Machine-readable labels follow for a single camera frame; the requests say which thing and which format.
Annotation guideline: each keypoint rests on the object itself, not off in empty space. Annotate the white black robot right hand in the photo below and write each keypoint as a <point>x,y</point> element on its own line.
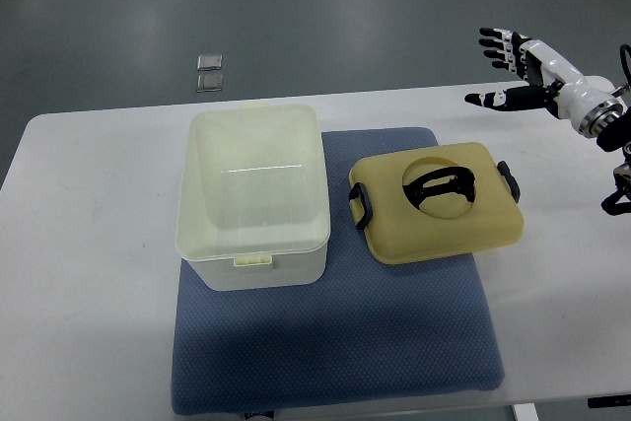
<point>552,83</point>

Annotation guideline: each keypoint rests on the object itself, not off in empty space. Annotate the yellow box lid black handle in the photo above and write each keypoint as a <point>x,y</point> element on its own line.
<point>427,203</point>

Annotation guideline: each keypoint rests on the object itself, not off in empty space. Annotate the white storage box base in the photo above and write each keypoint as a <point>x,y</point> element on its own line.
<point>254,210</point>

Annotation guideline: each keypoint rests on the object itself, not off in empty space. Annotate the blue padded mat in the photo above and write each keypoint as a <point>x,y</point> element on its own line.
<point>363,330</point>

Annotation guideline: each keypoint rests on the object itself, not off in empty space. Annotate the white table leg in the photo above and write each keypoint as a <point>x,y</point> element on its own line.
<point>525,412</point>

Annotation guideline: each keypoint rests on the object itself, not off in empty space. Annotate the upper metal floor plate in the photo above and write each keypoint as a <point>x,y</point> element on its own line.
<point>209,61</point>

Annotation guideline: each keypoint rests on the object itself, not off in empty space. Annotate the metal floor plate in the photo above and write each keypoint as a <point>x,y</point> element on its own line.
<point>209,61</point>
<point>210,82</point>

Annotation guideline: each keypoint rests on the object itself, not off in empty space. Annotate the lower metal floor plate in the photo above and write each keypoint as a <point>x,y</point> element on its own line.
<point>210,82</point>

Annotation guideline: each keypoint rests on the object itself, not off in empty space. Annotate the black bracket at table edge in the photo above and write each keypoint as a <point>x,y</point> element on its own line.
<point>610,401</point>

